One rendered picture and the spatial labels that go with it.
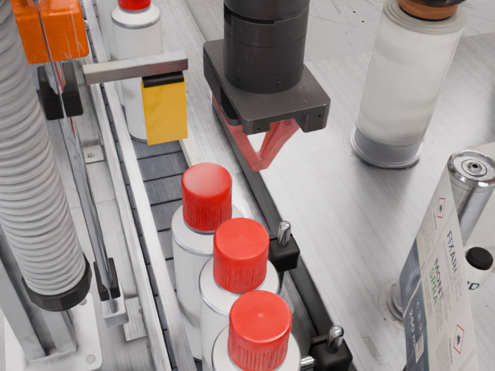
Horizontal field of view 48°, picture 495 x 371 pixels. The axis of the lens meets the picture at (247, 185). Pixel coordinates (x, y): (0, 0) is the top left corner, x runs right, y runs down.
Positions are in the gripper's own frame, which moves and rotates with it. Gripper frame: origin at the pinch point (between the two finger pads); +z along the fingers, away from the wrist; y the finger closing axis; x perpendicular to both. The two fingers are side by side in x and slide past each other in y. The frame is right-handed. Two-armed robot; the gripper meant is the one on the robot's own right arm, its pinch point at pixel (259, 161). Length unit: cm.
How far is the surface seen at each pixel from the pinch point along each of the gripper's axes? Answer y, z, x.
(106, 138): 22.7, 13.2, 11.3
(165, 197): 10.7, 13.2, 6.8
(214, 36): 49, 18, -11
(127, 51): 20.6, 0.3, 7.3
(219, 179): -7.8, -7.1, 5.9
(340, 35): 44, 19, -32
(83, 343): -1.5, 17.8, 18.4
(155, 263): -3.8, 5.1, 10.3
